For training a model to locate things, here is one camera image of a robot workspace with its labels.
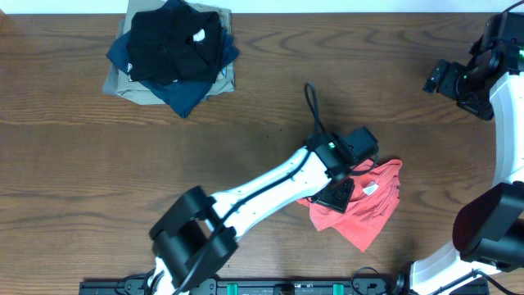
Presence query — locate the red t-shirt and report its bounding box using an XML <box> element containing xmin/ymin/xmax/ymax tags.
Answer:
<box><xmin>298</xmin><ymin>159</ymin><xmax>403</xmax><ymax>252</ymax></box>

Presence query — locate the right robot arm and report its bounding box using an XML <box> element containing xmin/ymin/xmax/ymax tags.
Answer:
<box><xmin>395</xmin><ymin>9</ymin><xmax>523</xmax><ymax>294</ymax></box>

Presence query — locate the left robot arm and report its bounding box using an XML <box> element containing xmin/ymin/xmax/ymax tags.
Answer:
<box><xmin>147</xmin><ymin>127</ymin><xmax>378</xmax><ymax>294</ymax></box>

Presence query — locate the navy folded garment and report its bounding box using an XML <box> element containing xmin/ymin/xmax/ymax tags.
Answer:
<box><xmin>106</xmin><ymin>0</ymin><xmax>241</xmax><ymax>119</ymax></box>

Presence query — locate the black folded garment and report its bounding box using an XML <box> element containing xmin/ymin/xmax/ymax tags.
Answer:
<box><xmin>126</xmin><ymin>5</ymin><xmax>222</xmax><ymax>85</ymax></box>

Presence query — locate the khaki folded garment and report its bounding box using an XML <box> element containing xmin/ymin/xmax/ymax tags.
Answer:
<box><xmin>102</xmin><ymin>0</ymin><xmax>237</xmax><ymax>107</ymax></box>

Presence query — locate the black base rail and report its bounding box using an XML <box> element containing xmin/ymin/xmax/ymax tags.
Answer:
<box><xmin>79</xmin><ymin>277</ymin><xmax>490</xmax><ymax>295</ymax></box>

